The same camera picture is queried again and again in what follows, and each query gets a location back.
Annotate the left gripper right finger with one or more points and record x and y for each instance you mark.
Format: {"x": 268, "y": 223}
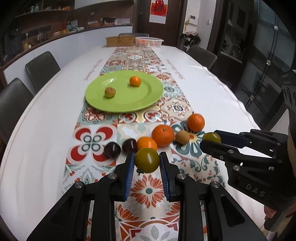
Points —
{"x": 211, "y": 203}

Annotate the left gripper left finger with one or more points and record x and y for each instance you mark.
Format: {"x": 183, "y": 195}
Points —
{"x": 68, "y": 218}

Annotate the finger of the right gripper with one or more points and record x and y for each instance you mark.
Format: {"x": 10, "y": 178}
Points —
{"x": 216, "y": 150}
{"x": 239, "y": 140}

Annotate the large orange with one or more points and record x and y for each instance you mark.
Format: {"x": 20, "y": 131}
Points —
{"x": 196, "y": 122}
{"x": 163, "y": 135}

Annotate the brown kiwi front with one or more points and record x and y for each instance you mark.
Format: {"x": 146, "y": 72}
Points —
{"x": 182, "y": 137}

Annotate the brown kiwi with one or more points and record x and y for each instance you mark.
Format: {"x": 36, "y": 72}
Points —
{"x": 182, "y": 137}
{"x": 110, "y": 92}

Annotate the small orange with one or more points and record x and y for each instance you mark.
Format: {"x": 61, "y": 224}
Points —
{"x": 146, "y": 142}
{"x": 135, "y": 81}

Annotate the dark plum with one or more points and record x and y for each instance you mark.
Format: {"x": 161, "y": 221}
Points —
{"x": 129, "y": 145}
{"x": 112, "y": 150}

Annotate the brown kiwi back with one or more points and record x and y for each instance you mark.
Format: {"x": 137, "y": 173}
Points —
{"x": 110, "y": 92}

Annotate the person right hand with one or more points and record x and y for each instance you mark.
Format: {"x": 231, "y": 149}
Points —
{"x": 273, "y": 223}

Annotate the white tablecloth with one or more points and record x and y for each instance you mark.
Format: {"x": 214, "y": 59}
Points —
{"x": 59, "y": 141}

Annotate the glass sliding door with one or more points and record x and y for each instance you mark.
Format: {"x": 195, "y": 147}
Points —
{"x": 271, "y": 56}

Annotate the patterned table runner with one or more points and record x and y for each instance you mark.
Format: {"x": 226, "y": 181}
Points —
{"x": 138, "y": 138}

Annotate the right grey chair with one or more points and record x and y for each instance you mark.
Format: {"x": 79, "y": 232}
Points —
{"x": 203, "y": 56}

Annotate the green plate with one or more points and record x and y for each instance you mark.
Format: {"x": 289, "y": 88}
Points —
{"x": 127, "y": 98}

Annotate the dark wooden door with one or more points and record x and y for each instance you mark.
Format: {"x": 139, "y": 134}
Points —
{"x": 171, "y": 31}

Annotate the plastic basket of fruit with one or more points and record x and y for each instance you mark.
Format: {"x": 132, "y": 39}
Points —
{"x": 148, "y": 42}

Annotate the near left grey chair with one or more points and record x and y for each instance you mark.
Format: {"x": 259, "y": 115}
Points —
{"x": 14, "y": 100}

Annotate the far end grey chair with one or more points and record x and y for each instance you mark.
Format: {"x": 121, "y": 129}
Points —
{"x": 134, "y": 34}

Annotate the red paper door poster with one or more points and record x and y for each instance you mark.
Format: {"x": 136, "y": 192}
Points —
{"x": 158, "y": 11}

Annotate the far left grey chair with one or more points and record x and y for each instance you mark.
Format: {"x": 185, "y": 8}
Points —
{"x": 41, "y": 69}

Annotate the electric kettle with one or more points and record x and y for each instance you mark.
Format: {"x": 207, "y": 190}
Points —
{"x": 41, "y": 37}

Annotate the black coffee machine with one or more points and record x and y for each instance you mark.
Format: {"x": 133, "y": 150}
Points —
{"x": 13, "y": 42}

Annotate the white wall intercom panel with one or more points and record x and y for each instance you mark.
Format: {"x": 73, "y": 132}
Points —
{"x": 193, "y": 20}

